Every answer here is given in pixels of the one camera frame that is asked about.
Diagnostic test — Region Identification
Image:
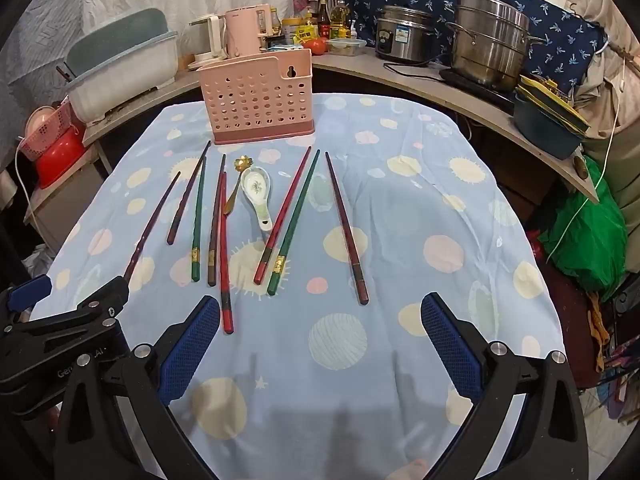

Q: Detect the beige low cabinet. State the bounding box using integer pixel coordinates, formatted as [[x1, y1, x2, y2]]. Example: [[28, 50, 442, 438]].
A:
[[24, 159, 107, 257]]

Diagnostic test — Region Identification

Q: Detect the red plastic basin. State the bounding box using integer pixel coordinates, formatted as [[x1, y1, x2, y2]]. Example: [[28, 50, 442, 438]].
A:
[[36, 127, 86, 190]]

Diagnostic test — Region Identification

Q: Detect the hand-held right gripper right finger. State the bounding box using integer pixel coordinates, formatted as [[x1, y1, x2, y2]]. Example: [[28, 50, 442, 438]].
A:
[[420, 292, 588, 480]]

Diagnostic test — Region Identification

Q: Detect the pink round lid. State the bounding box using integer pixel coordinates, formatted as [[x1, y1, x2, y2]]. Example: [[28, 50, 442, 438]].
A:
[[25, 106, 57, 137]]

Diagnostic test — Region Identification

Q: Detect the pink perforated utensil holder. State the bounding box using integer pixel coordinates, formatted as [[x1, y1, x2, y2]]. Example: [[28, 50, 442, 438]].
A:
[[198, 51, 316, 146]]

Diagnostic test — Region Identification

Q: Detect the dark brown chopstick gold band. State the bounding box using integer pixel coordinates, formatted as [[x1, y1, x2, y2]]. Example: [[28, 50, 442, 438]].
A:
[[207, 154, 227, 287]]

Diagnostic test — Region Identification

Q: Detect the dark red-brown chopstick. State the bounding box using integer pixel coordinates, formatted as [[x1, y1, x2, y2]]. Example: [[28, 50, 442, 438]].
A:
[[166, 140, 212, 246], [122, 171, 182, 286], [325, 151, 371, 306]]

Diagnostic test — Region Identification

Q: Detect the gold flower spoon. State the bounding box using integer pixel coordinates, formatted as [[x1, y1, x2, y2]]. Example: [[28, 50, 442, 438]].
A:
[[222, 157, 251, 215]]

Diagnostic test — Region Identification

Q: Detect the cooking oil bottle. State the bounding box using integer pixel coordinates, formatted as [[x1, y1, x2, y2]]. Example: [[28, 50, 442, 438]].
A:
[[332, 2, 352, 39]]

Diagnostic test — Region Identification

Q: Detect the clear food container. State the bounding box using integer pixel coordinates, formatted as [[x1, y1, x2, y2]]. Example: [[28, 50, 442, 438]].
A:
[[327, 37, 365, 57]]

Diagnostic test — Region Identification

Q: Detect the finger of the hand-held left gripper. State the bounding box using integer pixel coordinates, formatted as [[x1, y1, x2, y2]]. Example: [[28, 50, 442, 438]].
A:
[[0, 279, 132, 361], [0, 275, 54, 319]]

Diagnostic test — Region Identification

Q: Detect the black induction cooker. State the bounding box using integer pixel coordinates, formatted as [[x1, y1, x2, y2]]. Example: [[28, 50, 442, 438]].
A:
[[438, 67, 519, 114]]

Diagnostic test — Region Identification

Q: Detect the black power cable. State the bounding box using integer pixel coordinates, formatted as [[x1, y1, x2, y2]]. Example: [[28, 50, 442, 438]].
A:
[[382, 61, 452, 82]]

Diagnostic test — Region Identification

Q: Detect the steel steamer pot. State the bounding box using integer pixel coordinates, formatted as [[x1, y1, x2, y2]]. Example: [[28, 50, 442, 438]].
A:
[[446, 0, 547, 87]]

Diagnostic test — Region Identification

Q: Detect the steel rice cooker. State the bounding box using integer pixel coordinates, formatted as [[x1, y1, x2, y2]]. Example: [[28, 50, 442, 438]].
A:
[[375, 5, 436, 64]]

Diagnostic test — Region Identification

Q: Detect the green chopstick gold band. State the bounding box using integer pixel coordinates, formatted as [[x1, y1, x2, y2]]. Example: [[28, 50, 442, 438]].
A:
[[267, 149, 321, 296], [191, 156, 207, 282]]

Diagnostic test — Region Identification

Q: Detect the pink plastic basket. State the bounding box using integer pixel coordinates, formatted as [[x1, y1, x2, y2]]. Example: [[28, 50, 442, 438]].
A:
[[19, 101, 77, 159]]

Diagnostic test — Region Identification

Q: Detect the grey wooden counter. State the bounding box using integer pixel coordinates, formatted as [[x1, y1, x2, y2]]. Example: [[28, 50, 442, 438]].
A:
[[82, 49, 601, 204]]

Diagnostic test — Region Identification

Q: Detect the red chopstick black end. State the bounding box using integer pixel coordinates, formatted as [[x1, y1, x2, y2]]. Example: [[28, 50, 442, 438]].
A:
[[219, 171, 235, 335], [253, 146, 312, 285]]

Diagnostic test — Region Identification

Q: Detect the blue bowl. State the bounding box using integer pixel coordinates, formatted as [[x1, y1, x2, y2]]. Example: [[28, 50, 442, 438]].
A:
[[514, 92, 584, 160]]

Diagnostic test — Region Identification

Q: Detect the blue spotted tablecloth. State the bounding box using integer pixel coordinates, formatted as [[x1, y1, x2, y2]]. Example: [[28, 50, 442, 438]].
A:
[[30, 92, 568, 480]]

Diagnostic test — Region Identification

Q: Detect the orange cloth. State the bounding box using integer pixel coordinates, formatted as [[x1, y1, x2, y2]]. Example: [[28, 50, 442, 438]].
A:
[[587, 292, 612, 357]]

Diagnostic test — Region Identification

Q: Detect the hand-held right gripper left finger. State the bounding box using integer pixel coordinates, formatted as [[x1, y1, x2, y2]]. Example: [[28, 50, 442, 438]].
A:
[[54, 295, 222, 480]]

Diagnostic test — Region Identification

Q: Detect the white cable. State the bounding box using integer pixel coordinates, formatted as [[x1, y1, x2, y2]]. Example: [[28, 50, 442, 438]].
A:
[[14, 136, 52, 227]]

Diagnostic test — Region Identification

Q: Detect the white electric kettle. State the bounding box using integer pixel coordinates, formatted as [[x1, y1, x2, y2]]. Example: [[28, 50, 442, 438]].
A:
[[188, 14, 225, 71]]

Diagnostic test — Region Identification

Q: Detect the white ceramic soup spoon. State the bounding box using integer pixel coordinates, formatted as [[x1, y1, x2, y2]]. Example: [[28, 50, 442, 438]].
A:
[[241, 169, 273, 231]]

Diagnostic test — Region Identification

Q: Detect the white dish tub grey-blue lid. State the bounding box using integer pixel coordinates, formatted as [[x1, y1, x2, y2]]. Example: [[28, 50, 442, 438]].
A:
[[65, 8, 179, 124]]

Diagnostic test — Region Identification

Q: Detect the beige curtain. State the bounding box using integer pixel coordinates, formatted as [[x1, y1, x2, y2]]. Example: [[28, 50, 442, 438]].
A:
[[564, 0, 640, 211]]

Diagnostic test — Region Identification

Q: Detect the green plastic bag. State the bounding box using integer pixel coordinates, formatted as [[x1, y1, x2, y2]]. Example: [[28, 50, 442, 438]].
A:
[[541, 156, 629, 289]]

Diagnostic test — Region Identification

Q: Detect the pink electric kettle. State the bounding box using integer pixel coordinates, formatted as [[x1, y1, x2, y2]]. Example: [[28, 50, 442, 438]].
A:
[[223, 4, 274, 60]]

